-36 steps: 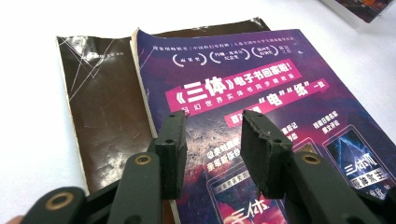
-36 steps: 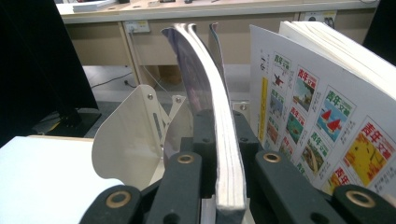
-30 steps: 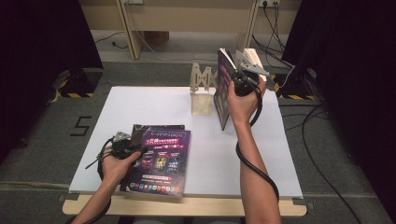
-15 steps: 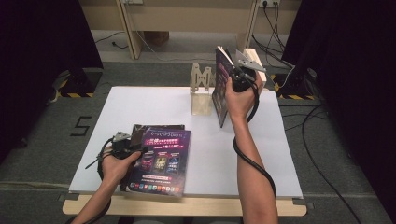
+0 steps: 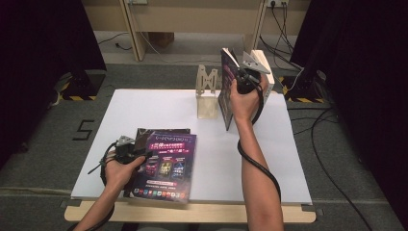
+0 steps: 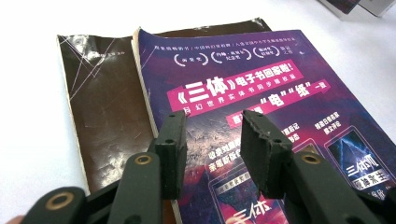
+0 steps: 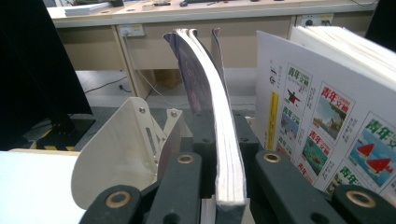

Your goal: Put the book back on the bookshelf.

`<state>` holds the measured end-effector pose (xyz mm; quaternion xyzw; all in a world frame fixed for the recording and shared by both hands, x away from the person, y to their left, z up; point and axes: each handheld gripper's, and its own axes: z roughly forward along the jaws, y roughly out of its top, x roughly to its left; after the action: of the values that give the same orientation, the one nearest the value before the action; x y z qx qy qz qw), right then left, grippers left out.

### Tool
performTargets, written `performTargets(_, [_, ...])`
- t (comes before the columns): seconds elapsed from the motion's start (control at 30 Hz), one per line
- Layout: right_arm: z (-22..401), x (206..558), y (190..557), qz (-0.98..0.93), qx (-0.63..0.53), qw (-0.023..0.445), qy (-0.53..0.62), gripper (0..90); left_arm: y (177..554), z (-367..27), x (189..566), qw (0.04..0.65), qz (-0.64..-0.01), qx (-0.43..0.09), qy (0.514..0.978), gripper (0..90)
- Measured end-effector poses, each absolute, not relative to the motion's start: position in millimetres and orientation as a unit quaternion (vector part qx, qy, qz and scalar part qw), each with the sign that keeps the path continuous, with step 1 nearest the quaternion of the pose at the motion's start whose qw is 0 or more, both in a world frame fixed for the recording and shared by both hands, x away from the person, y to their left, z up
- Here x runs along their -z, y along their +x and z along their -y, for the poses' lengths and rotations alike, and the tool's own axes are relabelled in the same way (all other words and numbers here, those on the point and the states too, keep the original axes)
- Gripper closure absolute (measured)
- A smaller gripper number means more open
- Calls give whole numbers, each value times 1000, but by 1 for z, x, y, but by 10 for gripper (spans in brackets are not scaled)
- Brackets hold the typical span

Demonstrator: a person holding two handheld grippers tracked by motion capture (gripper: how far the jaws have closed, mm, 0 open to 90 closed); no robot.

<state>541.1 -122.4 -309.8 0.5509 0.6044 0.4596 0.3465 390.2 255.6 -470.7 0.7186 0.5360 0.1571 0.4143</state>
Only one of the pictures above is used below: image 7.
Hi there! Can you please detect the black stand base striped tape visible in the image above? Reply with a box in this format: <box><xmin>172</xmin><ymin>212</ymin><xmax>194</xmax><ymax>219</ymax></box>
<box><xmin>27</xmin><ymin>112</ymin><xmax>96</xmax><ymax>152</ymax></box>

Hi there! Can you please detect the beige desk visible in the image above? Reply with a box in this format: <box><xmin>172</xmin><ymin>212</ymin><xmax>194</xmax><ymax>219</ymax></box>
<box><xmin>46</xmin><ymin>0</ymin><xmax>380</xmax><ymax>101</ymax></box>

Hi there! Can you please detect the black curtain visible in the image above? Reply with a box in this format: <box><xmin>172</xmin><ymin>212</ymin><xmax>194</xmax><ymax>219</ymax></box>
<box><xmin>364</xmin><ymin>0</ymin><xmax>396</xmax><ymax>53</ymax></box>
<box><xmin>0</xmin><ymin>0</ymin><xmax>95</xmax><ymax>151</ymax></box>

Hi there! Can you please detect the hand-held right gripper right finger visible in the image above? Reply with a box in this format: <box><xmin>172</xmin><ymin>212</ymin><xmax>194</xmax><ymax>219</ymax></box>
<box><xmin>232</xmin><ymin>111</ymin><xmax>263</xmax><ymax>202</ymax></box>

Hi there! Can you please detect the beige expandable book rack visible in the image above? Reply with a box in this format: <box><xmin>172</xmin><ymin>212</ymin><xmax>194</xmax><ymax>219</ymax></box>
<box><xmin>70</xmin><ymin>96</ymin><xmax>194</xmax><ymax>210</ymax></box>

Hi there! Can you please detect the white magazine with picture grid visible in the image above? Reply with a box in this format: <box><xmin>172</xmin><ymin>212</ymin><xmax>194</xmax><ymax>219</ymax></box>
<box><xmin>255</xmin><ymin>25</ymin><xmax>396</xmax><ymax>208</ymax></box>

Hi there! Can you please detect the purple magazine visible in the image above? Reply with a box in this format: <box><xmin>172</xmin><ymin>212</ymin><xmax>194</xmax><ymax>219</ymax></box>
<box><xmin>163</xmin><ymin>27</ymin><xmax>249</xmax><ymax>224</ymax></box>

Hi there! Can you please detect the white wall socket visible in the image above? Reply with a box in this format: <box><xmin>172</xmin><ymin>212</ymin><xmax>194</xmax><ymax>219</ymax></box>
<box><xmin>117</xmin><ymin>23</ymin><xmax>147</xmax><ymax>38</ymax></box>

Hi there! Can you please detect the light wooden table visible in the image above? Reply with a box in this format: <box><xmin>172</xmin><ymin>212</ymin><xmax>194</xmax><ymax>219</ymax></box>
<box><xmin>8</xmin><ymin>147</ymin><xmax>82</xmax><ymax>156</ymax></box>

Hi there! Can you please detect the white cable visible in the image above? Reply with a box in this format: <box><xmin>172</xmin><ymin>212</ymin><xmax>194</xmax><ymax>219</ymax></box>
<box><xmin>135</xmin><ymin>68</ymin><xmax>181</xmax><ymax>107</ymax></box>

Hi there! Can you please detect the white paper stack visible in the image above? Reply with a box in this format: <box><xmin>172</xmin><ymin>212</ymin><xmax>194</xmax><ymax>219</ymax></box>
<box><xmin>64</xmin><ymin>1</ymin><xmax>114</xmax><ymax>17</ymax></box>

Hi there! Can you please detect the white socket with plugs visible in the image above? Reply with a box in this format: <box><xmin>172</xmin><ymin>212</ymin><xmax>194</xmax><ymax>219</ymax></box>
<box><xmin>299</xmin><ymin>12</ymin><xmax>334</xmax><ymax>28</ymax></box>

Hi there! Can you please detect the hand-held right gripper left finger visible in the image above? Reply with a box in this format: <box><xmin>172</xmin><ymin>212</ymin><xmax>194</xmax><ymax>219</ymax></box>
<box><xmin>181</xmin><ymin>113</ymin><xmax>218</xmax><ymax>200</ymax></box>

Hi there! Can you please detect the thin black floor cable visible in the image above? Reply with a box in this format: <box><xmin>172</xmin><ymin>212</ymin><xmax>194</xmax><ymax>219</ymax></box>
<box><xmin>83</xmin><ymin>75</ymin><xmax>133</xmax><ymax>95</ymax></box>

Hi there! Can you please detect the cardboard box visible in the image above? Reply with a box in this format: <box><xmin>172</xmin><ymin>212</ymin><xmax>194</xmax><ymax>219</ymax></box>
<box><xmin>152</xmin><ymin>68</ymin><xmax>184</xmax><ymax>91</ymax></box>

